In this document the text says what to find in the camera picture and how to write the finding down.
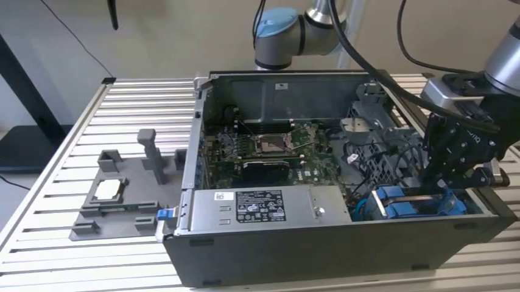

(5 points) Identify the grey parts rack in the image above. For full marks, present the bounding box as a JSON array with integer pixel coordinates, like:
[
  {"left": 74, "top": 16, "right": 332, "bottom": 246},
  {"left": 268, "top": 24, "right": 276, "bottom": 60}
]
[{"left": 69, "top": 128, "right": 188, "bottom": 243}]

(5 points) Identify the green motherboard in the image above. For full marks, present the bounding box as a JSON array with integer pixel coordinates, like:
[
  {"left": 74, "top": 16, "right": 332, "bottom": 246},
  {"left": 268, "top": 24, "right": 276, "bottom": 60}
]
[{"left": 201, "top": 121, "right": 351, "bottom": 195}]

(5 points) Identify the open black PC case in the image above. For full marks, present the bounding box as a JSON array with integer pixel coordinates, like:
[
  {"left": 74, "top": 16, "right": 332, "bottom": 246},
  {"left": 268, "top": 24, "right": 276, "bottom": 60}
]
[{"left": 161, "top": 69, "right": 518, "bottom": 288}]

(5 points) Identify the black monitor stand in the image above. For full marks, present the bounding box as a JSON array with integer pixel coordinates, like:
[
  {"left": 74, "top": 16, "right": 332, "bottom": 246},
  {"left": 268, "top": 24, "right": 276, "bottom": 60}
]
[{"left": 0, "top": 32, "right": 69, "bottom": 175}]

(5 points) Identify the blue wire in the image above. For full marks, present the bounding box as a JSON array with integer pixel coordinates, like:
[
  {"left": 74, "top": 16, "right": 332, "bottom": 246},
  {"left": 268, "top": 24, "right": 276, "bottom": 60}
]
[{"left": 351, "top": 197, "right": 370, "bottom": 221}]

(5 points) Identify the thin metal locking lever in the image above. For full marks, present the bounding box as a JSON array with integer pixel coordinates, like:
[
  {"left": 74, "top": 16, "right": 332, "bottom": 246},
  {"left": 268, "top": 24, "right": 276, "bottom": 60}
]
[{"left": 292, "top": 133, "right": 318, "bottom": 150}]

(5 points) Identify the black disk wire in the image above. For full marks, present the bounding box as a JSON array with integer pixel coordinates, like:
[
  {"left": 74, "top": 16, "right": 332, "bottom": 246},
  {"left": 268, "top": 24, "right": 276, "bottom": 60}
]
[{"left": 389, "top": 145, "right": 427, "bottom": 185}]

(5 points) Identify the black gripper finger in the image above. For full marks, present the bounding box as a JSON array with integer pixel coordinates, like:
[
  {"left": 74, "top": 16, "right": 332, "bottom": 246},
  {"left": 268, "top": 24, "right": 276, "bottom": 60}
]
[
  {"left": 419, "top": 113, "right": 458, "bottom": 189},
  {"left": 441, "top": 165, "right": 495, "bottom": 190}
]

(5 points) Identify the silver power supply unit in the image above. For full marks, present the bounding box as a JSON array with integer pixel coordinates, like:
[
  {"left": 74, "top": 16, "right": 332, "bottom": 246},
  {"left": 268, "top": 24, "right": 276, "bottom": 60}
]
[{"left": 187, "top": 185, "right": 352, "bottom": 231}]

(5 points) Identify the black antenna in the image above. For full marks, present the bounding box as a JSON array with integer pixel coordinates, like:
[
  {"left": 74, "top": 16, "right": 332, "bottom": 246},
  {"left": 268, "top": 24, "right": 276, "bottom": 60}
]
[{"left": 105, "top": 0, "right": 120, "bottom": 31}]

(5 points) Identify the CPU socket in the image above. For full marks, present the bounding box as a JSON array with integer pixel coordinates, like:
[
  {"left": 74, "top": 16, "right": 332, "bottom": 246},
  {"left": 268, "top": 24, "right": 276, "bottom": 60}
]
[{"left": 251, "top": 133, "right": 294, "bottom": 155}]

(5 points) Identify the white upright pole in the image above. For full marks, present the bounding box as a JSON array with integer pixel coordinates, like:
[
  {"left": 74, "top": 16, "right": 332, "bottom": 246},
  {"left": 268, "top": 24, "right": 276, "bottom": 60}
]
[{"left": 335, "top": 0, "right": 363, "bottom": 71}]

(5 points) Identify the grey drive cage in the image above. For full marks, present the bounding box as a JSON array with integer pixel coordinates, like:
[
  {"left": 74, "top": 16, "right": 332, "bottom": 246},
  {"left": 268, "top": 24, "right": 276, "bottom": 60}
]
[{"left": 336, "top": 82, "right": 425, "bottom": 188}]

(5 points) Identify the black floor cable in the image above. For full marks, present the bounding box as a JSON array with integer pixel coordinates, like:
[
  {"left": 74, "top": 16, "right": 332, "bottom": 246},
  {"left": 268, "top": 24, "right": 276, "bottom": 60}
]
[{"left": 0, "top": 174, "right": 29, "bottom": 192}]

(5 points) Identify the thin black wall cable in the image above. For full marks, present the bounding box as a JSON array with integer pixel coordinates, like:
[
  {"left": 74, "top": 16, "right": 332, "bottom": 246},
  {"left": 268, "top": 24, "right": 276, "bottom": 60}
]
[{"left": 38, "top": 0, "right": 115, "bottom": 78}]

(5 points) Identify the metal disk bay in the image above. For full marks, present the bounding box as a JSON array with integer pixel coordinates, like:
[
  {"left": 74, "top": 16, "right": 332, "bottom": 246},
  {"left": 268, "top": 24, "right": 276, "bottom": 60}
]
[{"left": 370, "top": 182, "right": 486, "bottom": 220}]

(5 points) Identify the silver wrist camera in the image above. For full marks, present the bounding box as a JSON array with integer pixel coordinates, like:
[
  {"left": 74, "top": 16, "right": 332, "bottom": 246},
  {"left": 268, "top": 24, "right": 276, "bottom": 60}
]
[{"left": 419, "top": 74, "right": 486, "bottom": 108}]

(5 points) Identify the blue disk carrier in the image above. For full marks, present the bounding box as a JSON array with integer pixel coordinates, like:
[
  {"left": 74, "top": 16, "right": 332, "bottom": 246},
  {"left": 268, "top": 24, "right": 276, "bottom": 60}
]
[{"left": 383, "top": 201, "right": 415, "bottom": 219}]

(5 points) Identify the black RAM slot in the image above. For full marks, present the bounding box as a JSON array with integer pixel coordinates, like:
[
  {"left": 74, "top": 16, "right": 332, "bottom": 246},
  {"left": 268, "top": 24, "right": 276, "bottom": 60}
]
[{"left": 233, "top": 119, "right": 295, "bottom": 128}]

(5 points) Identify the silver CPU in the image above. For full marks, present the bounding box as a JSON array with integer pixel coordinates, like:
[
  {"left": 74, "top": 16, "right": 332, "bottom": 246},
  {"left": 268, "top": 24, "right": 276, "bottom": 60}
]
[{"left": 94, "top": 179, "right": 123, "bottom": 201}]

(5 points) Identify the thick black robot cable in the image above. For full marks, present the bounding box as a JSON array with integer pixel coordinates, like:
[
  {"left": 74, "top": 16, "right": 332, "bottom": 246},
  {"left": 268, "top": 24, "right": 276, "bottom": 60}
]
[{"left": 326, "top": 0, "right": 501, "bottom": 133}]

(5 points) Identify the black heatsink block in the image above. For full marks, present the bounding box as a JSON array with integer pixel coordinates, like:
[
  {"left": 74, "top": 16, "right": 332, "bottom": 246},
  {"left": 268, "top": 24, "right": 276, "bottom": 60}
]
[{"left": 242, "top": 160, "right": 291, "bottom": 187}]

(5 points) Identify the black wire with white tag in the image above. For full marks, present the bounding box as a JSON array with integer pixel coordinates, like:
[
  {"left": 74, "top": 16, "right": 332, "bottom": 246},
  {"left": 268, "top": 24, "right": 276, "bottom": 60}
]
[{"left": 342, "top": 141, "right": 370, "bottom": 195}]

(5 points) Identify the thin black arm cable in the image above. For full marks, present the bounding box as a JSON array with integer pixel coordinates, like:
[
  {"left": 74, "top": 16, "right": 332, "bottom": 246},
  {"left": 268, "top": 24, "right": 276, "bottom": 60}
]
[{"left": 251, "top": 0, "right": 267, "bottom": 30}]

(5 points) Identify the hard disk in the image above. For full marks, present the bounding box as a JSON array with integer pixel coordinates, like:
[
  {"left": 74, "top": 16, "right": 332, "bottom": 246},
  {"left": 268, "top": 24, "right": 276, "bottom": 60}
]
[{"left": 373, "top": 184, "right": 469, "bottom": 218}]

